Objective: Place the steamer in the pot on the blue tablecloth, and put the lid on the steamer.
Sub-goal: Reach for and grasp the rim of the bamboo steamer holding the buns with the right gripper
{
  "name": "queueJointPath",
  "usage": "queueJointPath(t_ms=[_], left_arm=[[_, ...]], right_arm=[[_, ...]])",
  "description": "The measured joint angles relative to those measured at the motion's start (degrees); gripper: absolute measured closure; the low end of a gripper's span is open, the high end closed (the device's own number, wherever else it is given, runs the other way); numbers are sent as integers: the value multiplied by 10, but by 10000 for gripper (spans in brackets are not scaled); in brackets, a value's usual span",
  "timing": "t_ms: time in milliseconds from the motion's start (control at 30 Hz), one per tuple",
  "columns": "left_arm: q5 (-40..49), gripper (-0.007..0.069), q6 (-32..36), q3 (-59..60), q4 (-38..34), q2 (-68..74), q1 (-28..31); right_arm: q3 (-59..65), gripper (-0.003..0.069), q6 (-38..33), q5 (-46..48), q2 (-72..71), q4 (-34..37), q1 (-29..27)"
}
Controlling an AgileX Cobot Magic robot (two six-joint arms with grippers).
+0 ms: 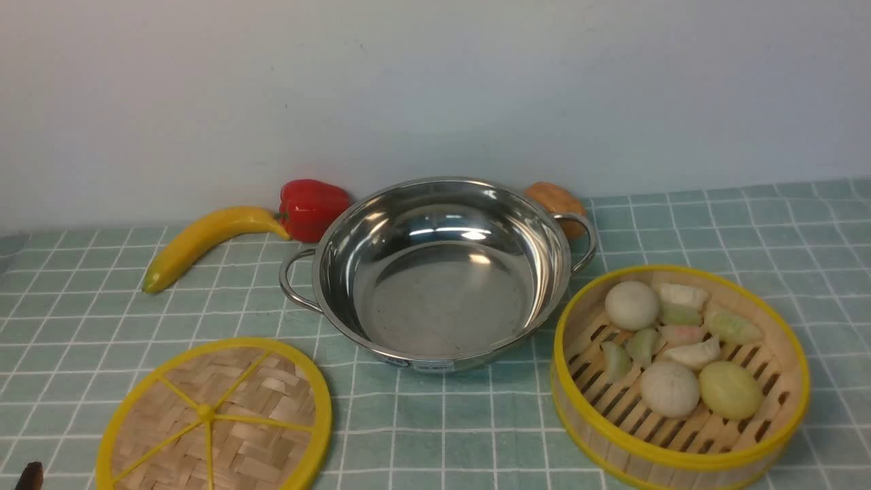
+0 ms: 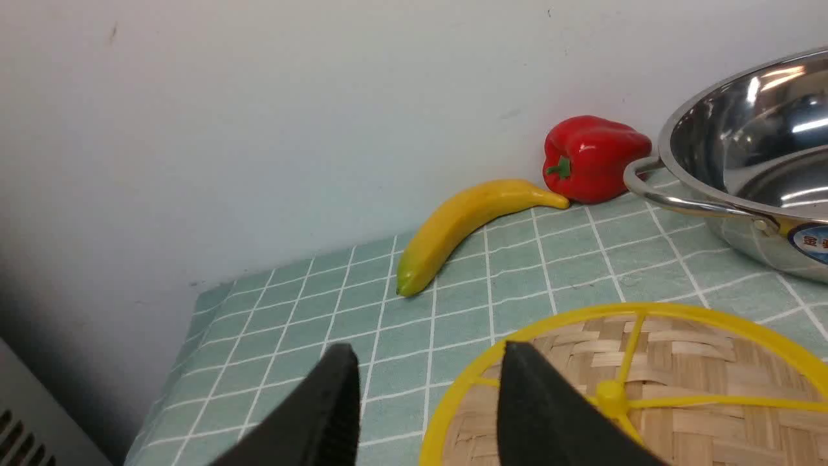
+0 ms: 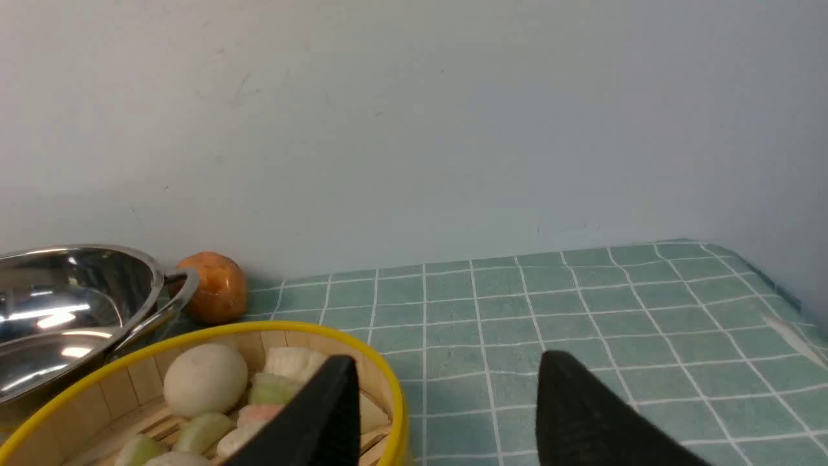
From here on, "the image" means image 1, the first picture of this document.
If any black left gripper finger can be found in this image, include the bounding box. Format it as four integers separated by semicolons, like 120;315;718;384
14;461;44;490

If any woven bamboo steamer lid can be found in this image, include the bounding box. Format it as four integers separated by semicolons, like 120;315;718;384
95;338;333;489

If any bamboo steamer basket yellow rim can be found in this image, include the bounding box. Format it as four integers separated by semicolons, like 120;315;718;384
550;265;811;489

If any stainless steel pot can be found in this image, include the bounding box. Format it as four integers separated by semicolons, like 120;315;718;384
279;176;598;373

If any white dumpling top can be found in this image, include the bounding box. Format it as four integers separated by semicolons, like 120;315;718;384
653;282;710;311

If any green checkered tablecloth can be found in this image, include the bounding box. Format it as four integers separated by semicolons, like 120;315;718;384
1;178;870;489

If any yellow banana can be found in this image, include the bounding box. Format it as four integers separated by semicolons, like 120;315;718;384
141;207;291;294

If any red bell pepper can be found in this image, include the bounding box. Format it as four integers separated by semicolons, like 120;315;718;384
276;179;352;243

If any brown bread roll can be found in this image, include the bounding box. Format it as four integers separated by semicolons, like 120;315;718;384
525;181;587;241

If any green dumpling far left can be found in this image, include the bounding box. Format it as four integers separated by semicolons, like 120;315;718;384
600;342;632;384

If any green dumpling left centre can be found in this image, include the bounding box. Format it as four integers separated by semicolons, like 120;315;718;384
625;327;661;369

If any white round bun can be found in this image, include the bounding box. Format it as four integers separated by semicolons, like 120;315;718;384
604;281;660;331
640;361;700;418

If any white round bun front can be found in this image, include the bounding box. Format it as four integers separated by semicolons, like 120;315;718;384
640;361;700;418

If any pink white dumpling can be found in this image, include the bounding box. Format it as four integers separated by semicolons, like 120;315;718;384
657;325;706;346

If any pale green dumpling middle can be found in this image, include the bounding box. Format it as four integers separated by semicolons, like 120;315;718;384
659;303;703;326

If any white dumpling centre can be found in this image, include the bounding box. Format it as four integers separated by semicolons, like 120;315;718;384
662;336;721;372

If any yellow-green round bun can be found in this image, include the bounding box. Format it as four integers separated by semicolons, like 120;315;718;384
699;361;764;421

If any green dumpling right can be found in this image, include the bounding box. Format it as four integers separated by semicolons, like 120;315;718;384
703;309;764;345

